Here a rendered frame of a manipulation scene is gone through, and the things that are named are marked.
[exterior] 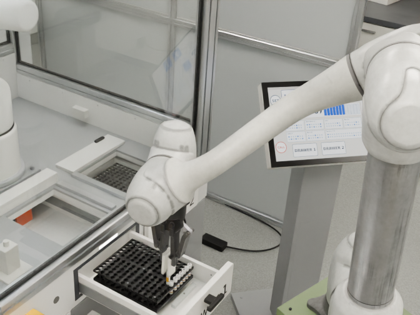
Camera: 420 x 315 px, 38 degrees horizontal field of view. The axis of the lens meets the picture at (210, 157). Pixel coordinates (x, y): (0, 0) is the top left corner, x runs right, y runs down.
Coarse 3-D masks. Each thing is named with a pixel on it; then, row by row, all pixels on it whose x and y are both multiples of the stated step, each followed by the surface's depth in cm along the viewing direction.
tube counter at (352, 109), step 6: (330, 108) 221; (336, 108) 222; (342, 108) 222; (348, 108) 223; (354, 108) 224; (318, 114) 220; (324, 114) 220; (330, 114) 221; (336, 114) 222; (342, 114) 222; (348, 114) 223; (354, 114) 223
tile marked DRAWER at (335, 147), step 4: (324, 144) 218; (328, 144) 219; (332, 144) 219; (336, 144) 219; (340, 144) 220; (344, 144) 220; (324, 148) 218; (328, 148) 219; (332, 148) 219; (336, 148) 219; (340, 148) 220; (344, 148) 220; (324, 152) 218; (328, 152) 218; (332, 152) 219; (336, 152) 219; (340, 152) 219; (344, 152) 220
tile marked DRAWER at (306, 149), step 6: (294, 144) 216; (300, 144) 216; (306, 144) 217; (312, 144) 217; (294, 150) 216; (300, 150) 216; (306, 150) 217; (312, 150) 217; (294, 156) 215; (300, 156) 216; (306, 156) 216
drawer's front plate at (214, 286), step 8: (224, 264) 172; (232, 264) 172; (224, 272) 169; (216, 280) 166; (224, 280) 171; (208, 288) 163; (216, 288) 167; (224, 288) 173; (200, 296) 160; (224, 296) 175; (192, 304) 157; (200, 304) 161; (208, 304) 166; (184, 312) 154; (192, 312) 158; (200, 312) 163; (208, 312) 168
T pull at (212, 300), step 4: (208, 296) 162; (212, 296) 163; (220, 296) 163; (204, 300) 162; (208, 300) 161; (212, 300) 161; (216, 300) 161; (220, 300) 162; (212, 304) 160; (216, 304) 161; (208, 308) 159; (212, 308) 159
